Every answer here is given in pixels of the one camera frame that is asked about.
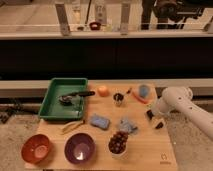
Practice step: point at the black eraser block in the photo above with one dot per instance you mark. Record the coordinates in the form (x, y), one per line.
(156, 123)

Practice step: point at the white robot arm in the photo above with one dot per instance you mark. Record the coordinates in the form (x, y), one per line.
(180, 99)

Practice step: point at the purple bowl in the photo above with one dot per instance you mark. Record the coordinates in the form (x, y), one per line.
(79, 148)

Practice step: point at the orange-red bowl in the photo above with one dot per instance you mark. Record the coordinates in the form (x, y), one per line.
(36, 148)

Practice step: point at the orange fruit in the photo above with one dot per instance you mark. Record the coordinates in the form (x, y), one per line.
(103, 91)

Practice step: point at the small dark-filled cup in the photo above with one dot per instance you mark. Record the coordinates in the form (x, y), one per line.
(118, 98)

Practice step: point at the orange carrot toy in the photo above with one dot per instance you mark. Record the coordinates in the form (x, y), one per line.
(140, 99)

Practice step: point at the blue sponge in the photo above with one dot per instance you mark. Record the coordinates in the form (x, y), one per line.
(100, 122)

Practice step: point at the blue cup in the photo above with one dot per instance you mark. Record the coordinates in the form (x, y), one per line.
(144, 91)

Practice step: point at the crumpled blue-grey cloth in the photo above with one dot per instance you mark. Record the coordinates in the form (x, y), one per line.
(126, 125)

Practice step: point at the wooden cutting board table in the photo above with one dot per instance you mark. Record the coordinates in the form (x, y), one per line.
(148, 149)

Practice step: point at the yellow banana-shaped toy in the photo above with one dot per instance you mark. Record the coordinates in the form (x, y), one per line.
(71, 126)

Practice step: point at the white cup of grapes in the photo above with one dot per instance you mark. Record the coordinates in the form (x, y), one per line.
(117, 145)

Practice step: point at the green plastic tray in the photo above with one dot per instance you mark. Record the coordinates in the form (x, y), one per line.
(52, 110)

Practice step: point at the black-handled ladle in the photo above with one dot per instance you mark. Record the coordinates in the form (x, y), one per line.
(67, 98)

